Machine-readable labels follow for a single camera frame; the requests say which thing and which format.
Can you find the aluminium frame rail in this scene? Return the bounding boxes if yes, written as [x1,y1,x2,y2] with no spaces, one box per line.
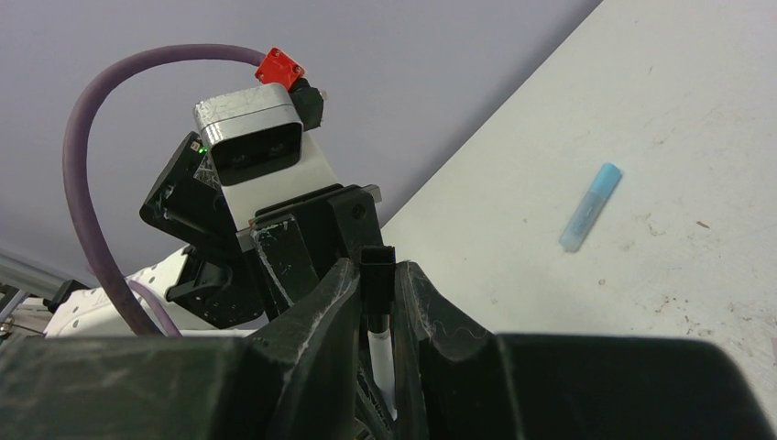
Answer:
[1,252,66,322]

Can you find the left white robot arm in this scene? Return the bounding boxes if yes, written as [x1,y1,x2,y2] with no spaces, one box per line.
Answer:
[127,135,382,335]

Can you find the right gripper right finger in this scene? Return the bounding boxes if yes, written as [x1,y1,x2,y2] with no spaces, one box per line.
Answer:
[393,262,774,439]

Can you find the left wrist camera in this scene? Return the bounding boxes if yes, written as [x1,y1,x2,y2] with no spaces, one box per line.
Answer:
[193,47,338,231]

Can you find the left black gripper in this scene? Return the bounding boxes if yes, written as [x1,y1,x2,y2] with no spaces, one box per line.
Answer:
[237,184,383,321]

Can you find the thin white pen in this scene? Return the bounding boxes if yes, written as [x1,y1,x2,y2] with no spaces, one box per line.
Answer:
[367,314,398,420]

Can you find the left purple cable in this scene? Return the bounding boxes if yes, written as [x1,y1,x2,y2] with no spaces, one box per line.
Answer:
[62,43,268,338]

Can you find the blue highlighter pen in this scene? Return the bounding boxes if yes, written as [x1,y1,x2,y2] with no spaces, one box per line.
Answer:
[558,162,622,253]

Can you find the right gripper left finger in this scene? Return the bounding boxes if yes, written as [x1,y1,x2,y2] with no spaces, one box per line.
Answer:
[1,259,361,439]

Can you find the black pen cap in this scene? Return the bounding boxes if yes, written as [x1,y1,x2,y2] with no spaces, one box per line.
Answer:
[359,246,397,315]

